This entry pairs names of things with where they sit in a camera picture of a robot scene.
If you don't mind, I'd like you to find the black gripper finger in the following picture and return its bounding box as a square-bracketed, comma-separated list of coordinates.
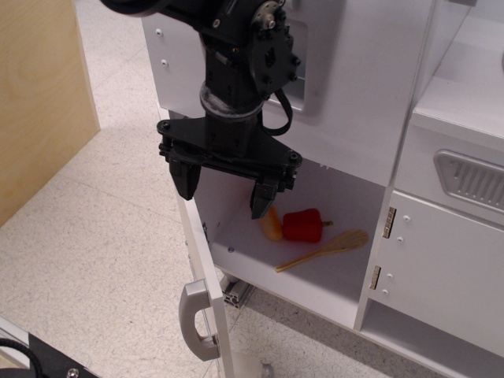
[250, 177, 278, 220]
[169, 153, 201, 200]

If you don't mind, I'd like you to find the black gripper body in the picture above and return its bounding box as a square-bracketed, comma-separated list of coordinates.
[157, 113, 302, 192]

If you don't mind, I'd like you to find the white low fridge door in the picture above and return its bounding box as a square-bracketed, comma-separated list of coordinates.
[168, 109, 235, 378]

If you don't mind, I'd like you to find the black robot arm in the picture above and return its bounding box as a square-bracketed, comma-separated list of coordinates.
[106, 1, 302, 219]

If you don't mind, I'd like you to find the white toy fridge cabinet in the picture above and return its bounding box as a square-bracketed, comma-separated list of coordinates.
[140, 0, 438, 331]

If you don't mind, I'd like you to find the toy bread roll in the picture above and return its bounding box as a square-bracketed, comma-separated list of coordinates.
[258, 206, 283, 241]

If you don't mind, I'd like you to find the red toy bell pepper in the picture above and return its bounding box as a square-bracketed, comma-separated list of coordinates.
[282, 208, 334, 243]

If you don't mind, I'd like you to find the grey ice dispenser recess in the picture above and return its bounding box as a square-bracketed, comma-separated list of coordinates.
[261, 0, 347, 119]

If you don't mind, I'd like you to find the wooden spoon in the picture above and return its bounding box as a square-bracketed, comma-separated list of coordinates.
[275, 229, 369, 272]

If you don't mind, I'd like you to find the aluminium extrusion foot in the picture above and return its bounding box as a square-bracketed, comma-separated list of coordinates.
[223, 280, 253, 309]

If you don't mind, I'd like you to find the upper brass hinge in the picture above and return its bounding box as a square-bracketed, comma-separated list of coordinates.
[382, 206, 397, 239]

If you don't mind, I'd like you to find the brass hinge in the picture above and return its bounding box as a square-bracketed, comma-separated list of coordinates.
[382, 206, 397, 239]
[369, 265, 381, 290]

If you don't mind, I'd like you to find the lower brass hinge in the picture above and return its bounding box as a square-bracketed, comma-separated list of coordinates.
[369, 265, 381, 290]

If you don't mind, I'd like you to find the plywood panel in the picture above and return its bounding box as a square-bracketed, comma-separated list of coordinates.
[1, 1, 99, 224]

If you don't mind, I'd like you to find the white block with knob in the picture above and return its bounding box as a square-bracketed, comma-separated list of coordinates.
[232, 351, 275, 378]

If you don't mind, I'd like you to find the white oven cabinet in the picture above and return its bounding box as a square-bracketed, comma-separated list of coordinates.
[355, 1, 503, 377]

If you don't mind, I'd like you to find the grey oven vent panel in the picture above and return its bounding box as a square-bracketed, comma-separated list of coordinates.
[433, 150, 503, 216]

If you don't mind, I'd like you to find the grey fridge door handle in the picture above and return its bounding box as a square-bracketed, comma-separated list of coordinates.
[179, 280, 221, 361]

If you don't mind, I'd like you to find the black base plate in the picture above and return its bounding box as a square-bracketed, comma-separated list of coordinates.
[28, 334, 98, 378]

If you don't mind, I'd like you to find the black cable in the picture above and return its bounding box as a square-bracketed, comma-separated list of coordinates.
[0, 337, 45, 378]

